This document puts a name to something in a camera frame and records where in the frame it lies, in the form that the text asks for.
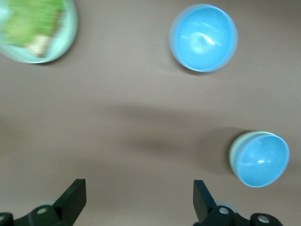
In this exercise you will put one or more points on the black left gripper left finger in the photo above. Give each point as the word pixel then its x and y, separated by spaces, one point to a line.
pixel 67 206

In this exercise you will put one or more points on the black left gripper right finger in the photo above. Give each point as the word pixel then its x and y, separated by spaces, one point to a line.
pixel 205 208

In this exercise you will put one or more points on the pale green bowl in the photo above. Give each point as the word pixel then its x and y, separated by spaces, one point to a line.
pixel 235 153

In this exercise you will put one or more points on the blue bowl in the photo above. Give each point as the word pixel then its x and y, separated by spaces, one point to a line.
pixel 203 38
pixel 263 162

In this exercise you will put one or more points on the brown table cover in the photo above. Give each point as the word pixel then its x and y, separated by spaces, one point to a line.
pixel 117 106

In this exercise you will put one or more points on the bread slice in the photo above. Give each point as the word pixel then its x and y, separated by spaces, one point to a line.
pixel 38 47

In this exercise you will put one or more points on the pale green plate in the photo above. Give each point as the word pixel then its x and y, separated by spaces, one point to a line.
pixel 63 40

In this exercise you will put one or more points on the green lettuce leaf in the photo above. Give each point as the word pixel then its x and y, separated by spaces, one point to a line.
pixel 28 21

